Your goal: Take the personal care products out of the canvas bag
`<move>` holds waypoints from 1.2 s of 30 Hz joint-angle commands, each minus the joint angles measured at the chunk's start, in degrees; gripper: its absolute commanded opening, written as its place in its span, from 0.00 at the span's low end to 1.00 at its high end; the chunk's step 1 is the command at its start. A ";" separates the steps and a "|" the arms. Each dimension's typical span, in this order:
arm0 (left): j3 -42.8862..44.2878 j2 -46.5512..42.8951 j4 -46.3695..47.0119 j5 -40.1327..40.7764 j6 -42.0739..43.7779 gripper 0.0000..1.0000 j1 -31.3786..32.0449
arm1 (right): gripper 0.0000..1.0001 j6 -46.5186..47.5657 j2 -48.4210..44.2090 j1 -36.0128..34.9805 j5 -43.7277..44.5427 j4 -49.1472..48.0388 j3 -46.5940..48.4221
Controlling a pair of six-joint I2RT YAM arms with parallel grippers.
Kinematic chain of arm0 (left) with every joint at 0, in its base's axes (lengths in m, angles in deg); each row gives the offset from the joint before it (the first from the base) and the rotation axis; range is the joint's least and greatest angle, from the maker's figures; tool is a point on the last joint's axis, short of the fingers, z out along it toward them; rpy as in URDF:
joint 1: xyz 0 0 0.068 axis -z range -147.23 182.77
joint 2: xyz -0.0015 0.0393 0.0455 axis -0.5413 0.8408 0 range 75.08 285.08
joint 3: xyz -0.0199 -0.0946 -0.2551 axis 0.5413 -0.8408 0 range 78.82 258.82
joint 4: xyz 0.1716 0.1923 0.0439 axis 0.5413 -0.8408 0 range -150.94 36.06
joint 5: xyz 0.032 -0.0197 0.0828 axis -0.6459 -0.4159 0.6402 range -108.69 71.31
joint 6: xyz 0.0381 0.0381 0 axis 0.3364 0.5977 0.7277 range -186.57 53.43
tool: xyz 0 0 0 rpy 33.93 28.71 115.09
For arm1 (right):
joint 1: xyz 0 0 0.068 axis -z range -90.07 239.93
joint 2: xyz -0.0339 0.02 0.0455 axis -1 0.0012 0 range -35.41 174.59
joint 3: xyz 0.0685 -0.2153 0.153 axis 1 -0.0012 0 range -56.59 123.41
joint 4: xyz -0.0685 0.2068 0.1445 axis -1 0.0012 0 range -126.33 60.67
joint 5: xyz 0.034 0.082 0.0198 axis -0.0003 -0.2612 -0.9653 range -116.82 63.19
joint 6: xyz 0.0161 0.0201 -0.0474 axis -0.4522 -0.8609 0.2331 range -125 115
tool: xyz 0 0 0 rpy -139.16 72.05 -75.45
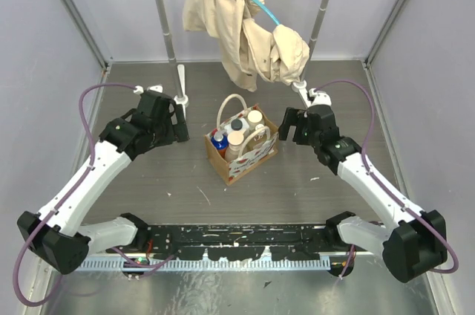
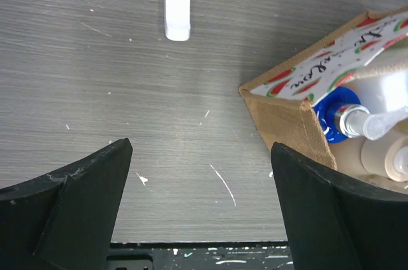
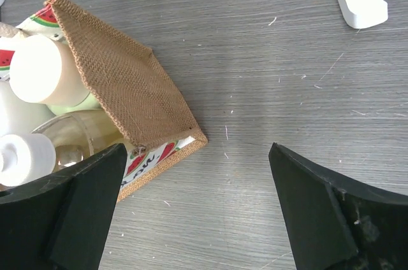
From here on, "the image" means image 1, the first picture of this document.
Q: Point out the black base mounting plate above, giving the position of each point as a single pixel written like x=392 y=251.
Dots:
x=239 y=242

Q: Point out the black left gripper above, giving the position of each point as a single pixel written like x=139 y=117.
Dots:
x=172 y=118

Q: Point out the slotted cable duct strip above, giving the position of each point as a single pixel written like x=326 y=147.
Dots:
x=265 y=263

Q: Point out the orange bottle blue pump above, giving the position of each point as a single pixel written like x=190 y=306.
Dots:
x=220 y=142

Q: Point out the white square bottle black cap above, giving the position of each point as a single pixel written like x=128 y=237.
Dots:
x=239 y=124

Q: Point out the left aluminium frame post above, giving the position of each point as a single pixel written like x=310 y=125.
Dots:
x=85 y=32

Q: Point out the teal clothes hanger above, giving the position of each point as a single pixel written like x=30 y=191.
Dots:
x=268 y=12

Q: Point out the pale green cylindrical bottle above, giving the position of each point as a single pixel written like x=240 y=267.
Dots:
x=254 y=118

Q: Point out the beige jacket on hanger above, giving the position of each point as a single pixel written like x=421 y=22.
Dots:
x=248 y=51

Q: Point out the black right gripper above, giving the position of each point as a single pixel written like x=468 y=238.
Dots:
x=295 y=117

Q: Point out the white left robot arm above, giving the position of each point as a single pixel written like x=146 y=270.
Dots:
x=57 y=233

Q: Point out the beige bottle wide cap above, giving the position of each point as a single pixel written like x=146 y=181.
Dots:
x=235 y=142

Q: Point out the right aluminium frame post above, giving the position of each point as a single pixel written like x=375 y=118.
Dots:
x=389 y=22

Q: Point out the watermelon print canvas bag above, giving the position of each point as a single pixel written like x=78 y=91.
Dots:
x=247 y=161

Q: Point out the aluminium frame post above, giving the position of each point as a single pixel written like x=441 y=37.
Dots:
x=389 y=22
x=85 y=32

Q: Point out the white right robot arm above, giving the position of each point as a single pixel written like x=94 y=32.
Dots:
x=409 y=240

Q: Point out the clear amber bottle white cap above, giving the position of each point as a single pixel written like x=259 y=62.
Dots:
x=258 y=139

